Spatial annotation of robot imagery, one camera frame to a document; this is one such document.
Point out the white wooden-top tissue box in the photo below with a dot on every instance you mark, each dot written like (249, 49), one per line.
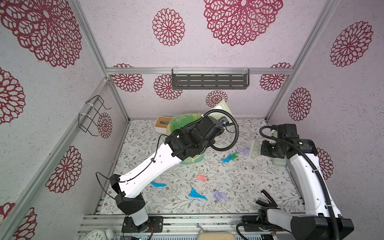
(162, 123)

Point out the beige object at bottom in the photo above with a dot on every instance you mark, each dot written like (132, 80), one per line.
(206, 235)

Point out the light green hand brush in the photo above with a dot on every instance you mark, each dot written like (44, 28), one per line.
(255, 149)

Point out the purple paper scrap far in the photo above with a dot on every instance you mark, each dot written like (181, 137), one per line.
(244, 151)

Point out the light green dustpan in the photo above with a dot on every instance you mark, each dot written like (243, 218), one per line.
(222, 105)

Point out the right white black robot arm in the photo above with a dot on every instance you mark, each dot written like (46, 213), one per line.
(322, 220)

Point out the purple paper scrap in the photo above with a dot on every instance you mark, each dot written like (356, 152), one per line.
(219, 196)
(244, 151)

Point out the black wire wall rack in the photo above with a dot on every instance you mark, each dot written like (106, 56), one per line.
(96, 121)

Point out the white round gauge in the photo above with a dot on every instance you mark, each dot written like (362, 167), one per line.
(96, 235)

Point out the blue paper scrap left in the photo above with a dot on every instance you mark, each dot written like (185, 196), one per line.
(158, 185)

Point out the pink paper scrap centre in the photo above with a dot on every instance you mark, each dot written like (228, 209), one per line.
(201, 177)

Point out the blue paper scrap centre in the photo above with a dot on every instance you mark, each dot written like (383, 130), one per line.
(195, 194)

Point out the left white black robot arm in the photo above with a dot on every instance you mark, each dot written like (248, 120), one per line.
(129, 186)

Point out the dark grey wall shelf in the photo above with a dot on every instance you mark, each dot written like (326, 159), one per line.
(182, 81)

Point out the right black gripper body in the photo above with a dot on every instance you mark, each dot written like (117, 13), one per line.
(270, 149)

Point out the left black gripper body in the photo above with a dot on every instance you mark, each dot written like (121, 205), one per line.
(195, 127)

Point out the purple paper scrap near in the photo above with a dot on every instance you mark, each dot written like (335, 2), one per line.
(219, 196)

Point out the blue green paper scrap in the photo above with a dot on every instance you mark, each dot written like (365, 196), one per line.
(230, 157)

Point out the black stapler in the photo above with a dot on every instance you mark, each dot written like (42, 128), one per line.
(266, 200)

